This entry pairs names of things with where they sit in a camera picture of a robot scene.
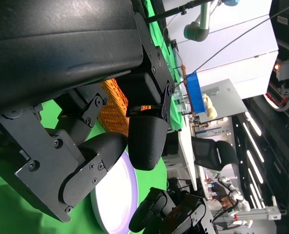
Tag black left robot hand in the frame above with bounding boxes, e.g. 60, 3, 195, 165
0, 0, 176, 223

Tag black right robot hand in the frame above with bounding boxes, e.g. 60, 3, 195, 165
128, 187, 214, 234

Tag pale lavender plate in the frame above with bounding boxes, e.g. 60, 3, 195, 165
90, 150, 139, 234

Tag orange wicker basket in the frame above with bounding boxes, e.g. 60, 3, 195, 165
97, 78, 130, 134

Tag white side table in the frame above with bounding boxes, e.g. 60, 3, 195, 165
178, 129, 198, 191

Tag white humanoid robot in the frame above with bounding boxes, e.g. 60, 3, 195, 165
216, 175, 253, 229

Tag black office chair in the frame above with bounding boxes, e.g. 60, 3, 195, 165
191, 136, 240, 171

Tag aluminium profile bar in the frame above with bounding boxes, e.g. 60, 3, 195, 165
231, 206, 288, 221

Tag beige cloth lump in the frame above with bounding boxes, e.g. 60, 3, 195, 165
202, 93, 218, 120

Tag black pole stand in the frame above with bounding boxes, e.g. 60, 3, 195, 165
146, 0, 213, 24

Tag blue plastic bin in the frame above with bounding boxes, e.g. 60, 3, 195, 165
185, 73, 207, 114

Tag green tablecloth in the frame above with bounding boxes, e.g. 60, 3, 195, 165
0, 0, 185, 234

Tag white partition box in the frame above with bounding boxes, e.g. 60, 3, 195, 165
165, 0, 279, 100

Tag grey box with orange light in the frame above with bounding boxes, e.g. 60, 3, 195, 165
273, 60, 289, 81

